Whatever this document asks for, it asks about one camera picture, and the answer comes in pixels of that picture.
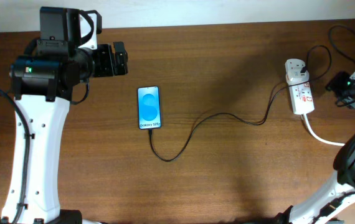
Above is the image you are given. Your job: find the blue Galaxy smartphone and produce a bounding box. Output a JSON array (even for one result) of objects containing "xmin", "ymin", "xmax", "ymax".
[{"xmin": 137, "ymin": 86, "xmax": 162, "ymax": 129}]

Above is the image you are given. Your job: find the black USB charging cable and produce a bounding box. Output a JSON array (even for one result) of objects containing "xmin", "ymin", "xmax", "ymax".
[{"xmin": 148, "ymin": 45, "xmax": 333, "ymax": 162}]

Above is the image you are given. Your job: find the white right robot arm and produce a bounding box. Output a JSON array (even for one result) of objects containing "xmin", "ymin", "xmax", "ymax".
[{"xmin": 270, "ymin": 73, "xmax": 355, "ymax": 224}]

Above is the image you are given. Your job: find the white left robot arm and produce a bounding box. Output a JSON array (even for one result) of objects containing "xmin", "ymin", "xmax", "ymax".
[{"xmin": 0, "ymin": 7, "xmax": 128, "ymax": 224}]

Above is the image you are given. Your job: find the white charger plug adapter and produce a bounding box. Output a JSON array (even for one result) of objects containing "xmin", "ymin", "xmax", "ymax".
[{"xmin": 285, "ymin": 58, "xmax": 310, "ymax": 85}]

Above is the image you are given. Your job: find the white power strip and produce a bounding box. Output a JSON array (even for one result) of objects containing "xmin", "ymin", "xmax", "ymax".
[{"xmin": 288, "ymin": 81, "xmax": 315, "ymax": 115}]

